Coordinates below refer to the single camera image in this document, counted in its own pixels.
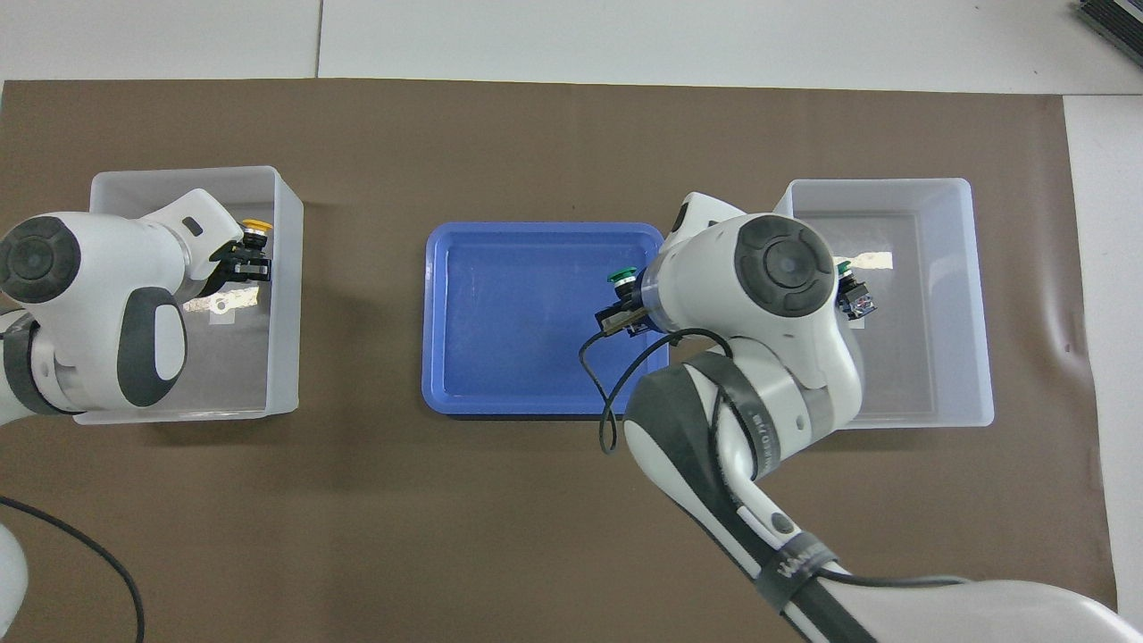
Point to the translucent white plastic box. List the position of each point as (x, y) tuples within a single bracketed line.
[(286, 357), (964, 357)]

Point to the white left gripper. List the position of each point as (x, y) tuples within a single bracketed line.
[(201, 268)]

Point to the green push button switch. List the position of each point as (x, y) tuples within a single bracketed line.
[(622, 274), (859, 302)]

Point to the blue plastic tray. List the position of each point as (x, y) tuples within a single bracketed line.
[(518, 339)]

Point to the dark grey ribbed device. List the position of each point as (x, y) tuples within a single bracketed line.
[(1121, 22)]

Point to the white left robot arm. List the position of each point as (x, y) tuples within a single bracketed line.
[(89, 268)]

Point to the yellow push button switch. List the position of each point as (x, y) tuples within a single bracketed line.
[(256, 228)]

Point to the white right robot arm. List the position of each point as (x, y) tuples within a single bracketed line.
[(696, 268)]

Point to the small white paper label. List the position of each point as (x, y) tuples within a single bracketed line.
[(221, 313)]

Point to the brown table mat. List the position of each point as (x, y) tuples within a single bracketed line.
[(357, 536)]

